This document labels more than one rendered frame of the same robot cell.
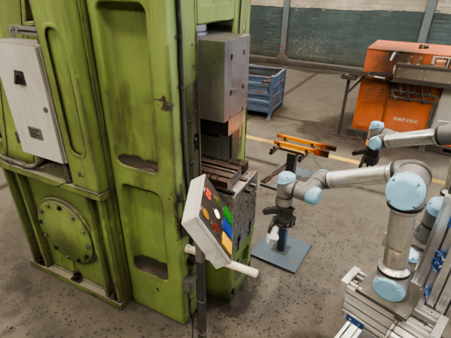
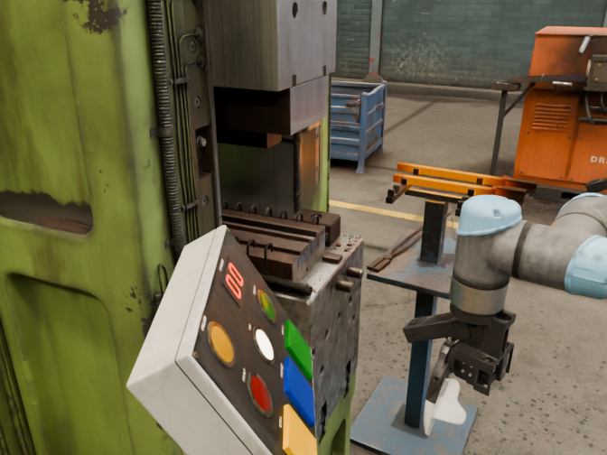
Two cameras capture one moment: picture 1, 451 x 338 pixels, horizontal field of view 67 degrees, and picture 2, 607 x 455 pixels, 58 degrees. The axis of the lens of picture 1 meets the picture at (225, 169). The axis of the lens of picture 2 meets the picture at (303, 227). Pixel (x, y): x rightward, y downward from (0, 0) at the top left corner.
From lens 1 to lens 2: 0.78 m
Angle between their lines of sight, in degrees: 6
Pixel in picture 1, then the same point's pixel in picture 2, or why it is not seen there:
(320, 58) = (437, 77)
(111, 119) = not seen: outside the picture
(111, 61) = not seen: outside the picture
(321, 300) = not seen: outside the picture
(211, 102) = (242, 34)
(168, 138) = (114, 121)
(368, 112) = (543, 150)
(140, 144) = (48, 158)
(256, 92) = (335, 124)
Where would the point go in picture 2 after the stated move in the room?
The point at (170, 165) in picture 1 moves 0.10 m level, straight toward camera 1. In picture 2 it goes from (126, 206) to (121, 229)
